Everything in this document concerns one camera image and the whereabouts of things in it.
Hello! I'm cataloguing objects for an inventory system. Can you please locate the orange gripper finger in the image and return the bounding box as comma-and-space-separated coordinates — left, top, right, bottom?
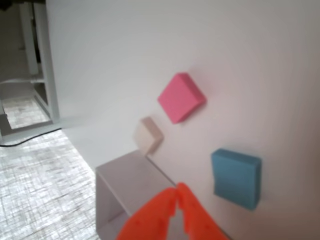
175, 183, 230, 240
116, 186, 177, 240

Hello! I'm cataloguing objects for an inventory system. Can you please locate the white cardboard box bin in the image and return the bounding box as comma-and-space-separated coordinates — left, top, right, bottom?
94, 149, 231, 240

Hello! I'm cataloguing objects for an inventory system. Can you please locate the blue foam cuboid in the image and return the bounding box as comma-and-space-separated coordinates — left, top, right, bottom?
210, 148, 263, 212

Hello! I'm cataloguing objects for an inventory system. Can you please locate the cream white foam cuboid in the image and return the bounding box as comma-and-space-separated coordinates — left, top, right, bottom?
134, 116, 165, 156

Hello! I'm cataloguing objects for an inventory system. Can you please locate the pink foam cuboid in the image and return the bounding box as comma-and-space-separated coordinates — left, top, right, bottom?
156, 72, 208, 125

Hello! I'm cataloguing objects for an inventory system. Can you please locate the black cable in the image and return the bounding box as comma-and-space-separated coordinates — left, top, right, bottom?
0, 126, 63, 149

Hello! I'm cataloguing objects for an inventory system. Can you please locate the white furniture frame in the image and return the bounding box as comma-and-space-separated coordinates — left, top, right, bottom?
0, 0, 61, 137

